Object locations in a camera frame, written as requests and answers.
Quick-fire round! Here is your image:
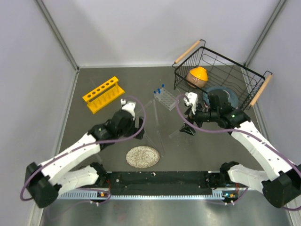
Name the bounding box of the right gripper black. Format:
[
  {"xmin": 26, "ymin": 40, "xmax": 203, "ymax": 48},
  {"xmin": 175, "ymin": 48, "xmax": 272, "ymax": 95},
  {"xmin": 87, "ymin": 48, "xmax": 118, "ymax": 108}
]
[{"xmin": 179, "ymin": 101, "xmax": 219, "ymax": 136}]

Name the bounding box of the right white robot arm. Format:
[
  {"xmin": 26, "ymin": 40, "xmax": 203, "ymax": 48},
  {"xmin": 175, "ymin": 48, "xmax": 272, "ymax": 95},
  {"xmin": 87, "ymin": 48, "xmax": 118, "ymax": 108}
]
[{"xmin": 176, "ymin": 90, "xmax": 301, "ymax": 208}]

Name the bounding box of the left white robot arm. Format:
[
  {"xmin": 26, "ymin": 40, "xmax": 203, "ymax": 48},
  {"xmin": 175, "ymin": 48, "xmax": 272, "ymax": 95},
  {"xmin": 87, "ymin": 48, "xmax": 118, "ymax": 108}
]
[{"xmin": 24, "ymin": 110, "xmax": 145, "ymax": 208}]

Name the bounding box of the short clear glass tube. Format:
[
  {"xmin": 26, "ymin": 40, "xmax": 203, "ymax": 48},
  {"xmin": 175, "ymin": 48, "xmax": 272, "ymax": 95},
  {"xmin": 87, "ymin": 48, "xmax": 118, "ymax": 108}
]
[{"xmin": 169, "ymin": 130, "xmax": 180, "ymax": 138}]

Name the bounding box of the speckled ceramic plate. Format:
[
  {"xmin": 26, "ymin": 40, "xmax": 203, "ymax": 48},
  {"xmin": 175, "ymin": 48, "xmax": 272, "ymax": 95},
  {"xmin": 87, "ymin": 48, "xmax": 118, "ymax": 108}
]
[{"xmin": 126, "ymin": 146, "xmax": 160, "ymax": 169}]

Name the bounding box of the clear acrylic tube rack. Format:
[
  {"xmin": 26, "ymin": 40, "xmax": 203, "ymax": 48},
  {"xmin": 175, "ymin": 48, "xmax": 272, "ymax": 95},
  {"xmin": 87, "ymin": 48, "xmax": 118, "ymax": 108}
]
[{"xmin": 154, "ymin": 88, "xmax": 176, "ymax": 111}]

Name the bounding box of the clear tube centre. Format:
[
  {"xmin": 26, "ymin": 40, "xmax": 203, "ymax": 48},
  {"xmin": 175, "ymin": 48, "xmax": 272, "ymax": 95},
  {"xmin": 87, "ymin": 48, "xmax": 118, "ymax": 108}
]
[{"xmin": 157, "ymin": 130, "xmax": 166, "ymax": 154}]

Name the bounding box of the brown and yellow bowl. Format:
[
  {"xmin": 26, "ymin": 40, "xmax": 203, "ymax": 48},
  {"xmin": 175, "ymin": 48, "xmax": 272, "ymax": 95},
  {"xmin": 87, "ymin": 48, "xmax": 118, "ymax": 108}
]
[{"xmin": 186, "ymin": 66, "xmax": 208, "ymax": 88}]

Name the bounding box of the blue glazed bowl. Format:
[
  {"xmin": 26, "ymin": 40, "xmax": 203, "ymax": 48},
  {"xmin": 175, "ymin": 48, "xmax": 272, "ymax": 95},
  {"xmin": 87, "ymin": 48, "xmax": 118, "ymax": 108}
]
[{"xmin": 202, "ymin": 85, "xmax": 238, "ymax": 109}]

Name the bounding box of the yellow test tube rack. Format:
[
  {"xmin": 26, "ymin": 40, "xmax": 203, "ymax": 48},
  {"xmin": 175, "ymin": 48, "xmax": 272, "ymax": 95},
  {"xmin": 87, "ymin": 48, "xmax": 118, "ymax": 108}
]
[{"xmin": 82, "ymin": 76, "xmax": 125, "ymax": 114}]

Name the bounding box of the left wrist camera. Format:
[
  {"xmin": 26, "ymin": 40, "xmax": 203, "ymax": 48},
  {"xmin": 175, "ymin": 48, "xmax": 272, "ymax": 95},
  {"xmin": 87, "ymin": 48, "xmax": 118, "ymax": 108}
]
[{"xmin": 120, "ymin": 99, "xmax": 136, "ymax": 119}]

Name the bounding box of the black wire basket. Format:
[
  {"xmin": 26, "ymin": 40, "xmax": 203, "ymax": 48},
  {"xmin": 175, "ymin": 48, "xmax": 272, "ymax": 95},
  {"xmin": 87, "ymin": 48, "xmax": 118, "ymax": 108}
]
[{"xmin": 172, "ymin": 39, "xmax": 272, "ymax": 110}]

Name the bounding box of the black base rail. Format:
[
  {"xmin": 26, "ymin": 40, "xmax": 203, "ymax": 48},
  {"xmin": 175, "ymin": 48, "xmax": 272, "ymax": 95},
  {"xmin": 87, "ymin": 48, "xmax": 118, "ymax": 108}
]
[{"xmin": 105, "ymin": 171, "xmax": 224, "ymax": 196}]

